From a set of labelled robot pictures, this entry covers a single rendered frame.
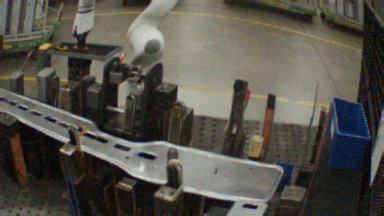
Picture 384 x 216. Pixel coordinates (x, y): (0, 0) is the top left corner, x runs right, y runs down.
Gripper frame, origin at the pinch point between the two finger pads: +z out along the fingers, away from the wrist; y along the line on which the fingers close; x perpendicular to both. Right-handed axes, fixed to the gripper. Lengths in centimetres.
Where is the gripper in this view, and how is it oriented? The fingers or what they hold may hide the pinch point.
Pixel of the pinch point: (81, 42)
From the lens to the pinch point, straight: 190.5
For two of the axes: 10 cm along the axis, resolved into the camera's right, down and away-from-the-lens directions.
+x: 8.1, 3.0, -5.0
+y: -5.8, 3.1, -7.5
